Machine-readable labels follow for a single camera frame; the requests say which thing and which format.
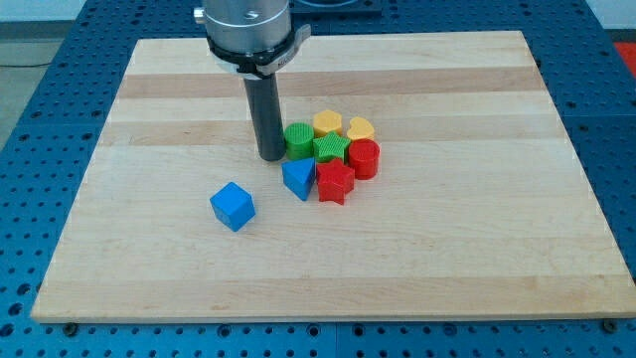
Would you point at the red star block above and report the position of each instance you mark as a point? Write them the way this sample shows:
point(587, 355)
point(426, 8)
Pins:
point(334, 181)

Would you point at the blue cube block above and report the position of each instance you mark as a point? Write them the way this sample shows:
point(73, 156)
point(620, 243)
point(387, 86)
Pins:
point(233, 206)

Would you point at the light wooden board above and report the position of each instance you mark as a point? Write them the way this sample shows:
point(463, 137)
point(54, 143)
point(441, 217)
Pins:
point(481, 209)

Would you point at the blue perforated table plate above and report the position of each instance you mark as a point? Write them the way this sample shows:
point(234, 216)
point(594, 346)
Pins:
point(46, 155)

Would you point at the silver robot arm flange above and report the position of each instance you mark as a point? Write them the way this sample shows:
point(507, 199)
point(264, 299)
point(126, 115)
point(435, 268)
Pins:
point(252, 39)

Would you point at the green star block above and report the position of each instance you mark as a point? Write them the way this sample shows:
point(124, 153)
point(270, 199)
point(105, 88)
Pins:
point(331, 146)

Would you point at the red cylinder block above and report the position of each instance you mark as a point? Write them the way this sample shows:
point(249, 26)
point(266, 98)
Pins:
point(364, 157)

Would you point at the green cylinder block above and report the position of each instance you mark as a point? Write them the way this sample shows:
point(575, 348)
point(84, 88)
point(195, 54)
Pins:
point(299, 140)

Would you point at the yellow heart block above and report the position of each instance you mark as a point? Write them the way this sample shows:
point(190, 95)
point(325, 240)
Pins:
point(360, 128)

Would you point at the blue triangle block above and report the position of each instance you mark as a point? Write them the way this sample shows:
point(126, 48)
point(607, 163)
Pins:
point(299, 176)

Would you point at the yellow hexagon block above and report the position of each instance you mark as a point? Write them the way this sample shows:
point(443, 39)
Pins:
point(327, 121)

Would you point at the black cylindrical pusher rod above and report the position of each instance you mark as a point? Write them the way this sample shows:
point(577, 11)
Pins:
point(264, 105)

